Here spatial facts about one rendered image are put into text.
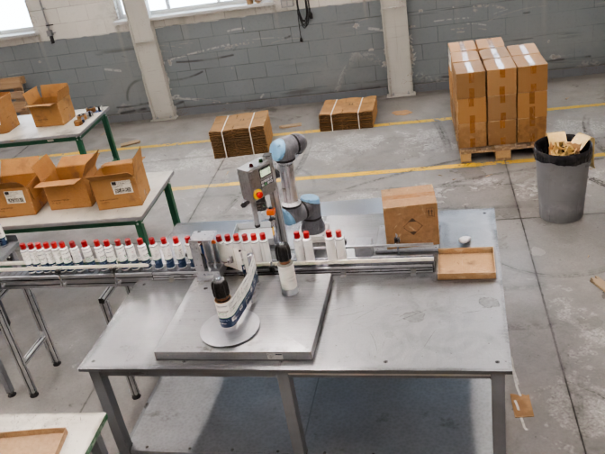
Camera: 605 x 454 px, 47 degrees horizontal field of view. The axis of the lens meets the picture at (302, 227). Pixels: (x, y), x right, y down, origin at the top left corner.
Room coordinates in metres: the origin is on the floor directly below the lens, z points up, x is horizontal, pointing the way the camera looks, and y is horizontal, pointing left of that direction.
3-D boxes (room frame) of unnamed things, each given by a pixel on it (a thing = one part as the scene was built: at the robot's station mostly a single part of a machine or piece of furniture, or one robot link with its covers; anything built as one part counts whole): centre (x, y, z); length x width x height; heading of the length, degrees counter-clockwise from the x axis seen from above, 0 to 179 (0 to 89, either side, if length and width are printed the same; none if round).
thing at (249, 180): (3.55, 0.20, 1.38); 0.17 x 0.10 x 0.19; 130
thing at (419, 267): (3.44, 0.12, 0.85); 1.65 x 0.11 x 0.05; 75
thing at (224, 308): (2.90, 0.45, 1.04); 0.09 x 0.09 x 0.29
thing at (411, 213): (3.55, -0.62, 0.99); 0.30 x 0.24 x 0.27; 82
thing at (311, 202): (3.80, -0.07, 1.04); 0.13 x 0.12 x 0.14; 123
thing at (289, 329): (3.04, 0.36, 0.86); 0.80 x 0.67 x 0.05; 75
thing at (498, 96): (6.72, -2.15, 0.45); 1.20 x 0.84 x 0.89; 169
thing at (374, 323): (3.31, 0.03, 0.82); 2.10 x 1.50 x 0.02; 75
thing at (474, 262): (3.18, -0.84, 0.85); 0.30 x 0.26 x 0.04; 75
